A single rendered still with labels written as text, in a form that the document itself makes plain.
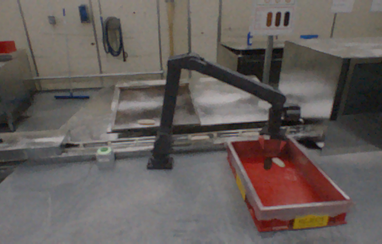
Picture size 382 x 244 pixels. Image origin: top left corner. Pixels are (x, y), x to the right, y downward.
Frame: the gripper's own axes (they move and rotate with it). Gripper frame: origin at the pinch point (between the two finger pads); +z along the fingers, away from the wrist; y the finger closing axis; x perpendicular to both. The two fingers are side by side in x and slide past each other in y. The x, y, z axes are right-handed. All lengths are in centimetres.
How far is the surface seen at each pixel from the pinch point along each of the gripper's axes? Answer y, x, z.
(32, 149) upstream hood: -103, -41, -3
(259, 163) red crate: -4.4, -1.4, 8.4
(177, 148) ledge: -44.2, -6.9, 4.4
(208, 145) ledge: -30.7, 0.9, 4.6
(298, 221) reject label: 13.3, -36.7, 4.6
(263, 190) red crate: -0.1, -20.5, 8.2
